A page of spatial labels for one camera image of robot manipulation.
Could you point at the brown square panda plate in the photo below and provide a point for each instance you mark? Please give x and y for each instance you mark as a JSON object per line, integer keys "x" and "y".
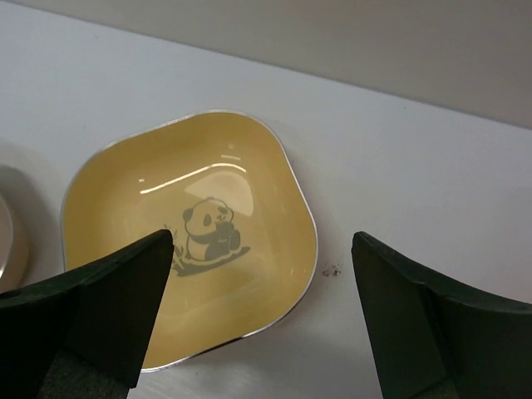
{"x": 22, "y": 252}

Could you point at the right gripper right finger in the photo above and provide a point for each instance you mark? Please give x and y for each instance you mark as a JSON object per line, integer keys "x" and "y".
{"x": 434, "y": 337}

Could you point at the yellow square plate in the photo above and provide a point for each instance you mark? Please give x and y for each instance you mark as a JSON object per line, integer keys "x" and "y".
{"x": 245, "y": 240}

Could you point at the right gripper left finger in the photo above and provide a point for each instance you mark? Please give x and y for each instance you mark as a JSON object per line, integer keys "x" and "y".
{"x": 84, "y": 333}

